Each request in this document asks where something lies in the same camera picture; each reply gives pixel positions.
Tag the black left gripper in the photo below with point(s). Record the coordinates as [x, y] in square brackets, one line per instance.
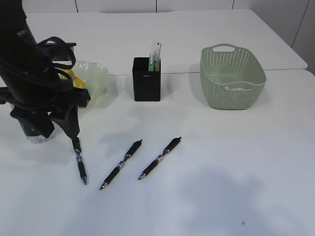
[31, 104]

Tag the grey-green woven plastic basket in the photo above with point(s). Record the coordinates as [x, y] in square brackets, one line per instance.
[226, 64]

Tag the pale green glass plate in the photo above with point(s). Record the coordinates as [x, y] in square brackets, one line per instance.
[94, 76]

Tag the yellow utility knife pen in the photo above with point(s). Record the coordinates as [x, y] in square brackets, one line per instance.
[157, 65]

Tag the black pen under ruler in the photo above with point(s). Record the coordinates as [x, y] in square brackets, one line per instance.
[79, 160]

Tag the black gel pen middle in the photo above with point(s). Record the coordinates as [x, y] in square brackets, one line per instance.
[135, 146]

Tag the yellow packaging paper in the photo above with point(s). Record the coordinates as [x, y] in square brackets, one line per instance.
[238, 87]

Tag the black gel pen right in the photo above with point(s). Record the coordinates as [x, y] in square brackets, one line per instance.
[159, 158]

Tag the black square pen holder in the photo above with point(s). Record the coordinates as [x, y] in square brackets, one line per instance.
[146, 84]

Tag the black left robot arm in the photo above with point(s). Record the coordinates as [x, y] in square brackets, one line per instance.
[37, 84]

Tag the mint green pen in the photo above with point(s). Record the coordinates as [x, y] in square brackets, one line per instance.
[151, 66]

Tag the clear plastic ruler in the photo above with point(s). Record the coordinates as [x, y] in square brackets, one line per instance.
[155, 50]

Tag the black gel pen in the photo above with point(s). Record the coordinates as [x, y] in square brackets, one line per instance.
[159, 158]
[135, 146]

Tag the clear plastic water bottle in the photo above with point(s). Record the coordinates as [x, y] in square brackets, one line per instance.
[36, 130]

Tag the yellow pear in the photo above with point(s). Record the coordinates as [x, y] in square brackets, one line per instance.
[77, 82]

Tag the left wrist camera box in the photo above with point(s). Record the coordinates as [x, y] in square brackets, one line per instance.
[56, 52]

